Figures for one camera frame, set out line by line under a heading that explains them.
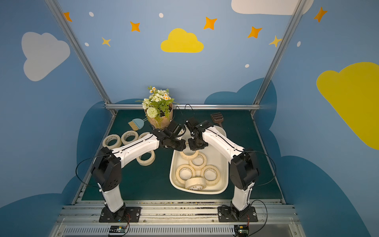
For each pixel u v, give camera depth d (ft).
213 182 2.71
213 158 3.16
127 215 2.40
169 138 2.16
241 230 2.40
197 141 2.40
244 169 1.54
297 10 2.31
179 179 2.74
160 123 3.42
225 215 2.45
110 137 3.34
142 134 3.42
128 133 3.42
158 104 2.88
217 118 3.78
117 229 2.35
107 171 1.54
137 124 3.74
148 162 2.97
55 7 2.26
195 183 2.44
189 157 2.69
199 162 3.04
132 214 2.46
